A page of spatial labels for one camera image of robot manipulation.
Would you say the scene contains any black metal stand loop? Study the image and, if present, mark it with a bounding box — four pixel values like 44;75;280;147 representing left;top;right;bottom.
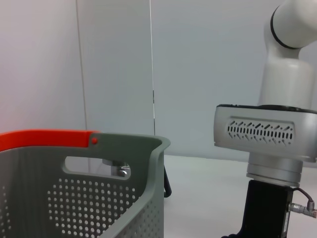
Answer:
163;168;173;198

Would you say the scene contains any grey perforated storage basket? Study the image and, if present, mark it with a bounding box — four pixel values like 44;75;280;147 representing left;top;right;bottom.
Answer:
0;132;171;238

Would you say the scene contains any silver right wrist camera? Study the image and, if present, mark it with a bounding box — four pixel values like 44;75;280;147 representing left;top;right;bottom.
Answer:
214;104;317;163

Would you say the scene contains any orange basket handle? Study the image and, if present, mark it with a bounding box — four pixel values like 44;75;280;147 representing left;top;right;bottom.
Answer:
0;129;102;152

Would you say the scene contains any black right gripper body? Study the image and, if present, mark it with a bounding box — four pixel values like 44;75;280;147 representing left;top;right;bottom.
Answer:
220;179;293;238

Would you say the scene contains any glass teapot black handle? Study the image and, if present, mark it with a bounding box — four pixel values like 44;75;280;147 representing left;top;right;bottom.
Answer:
103;160;131;179

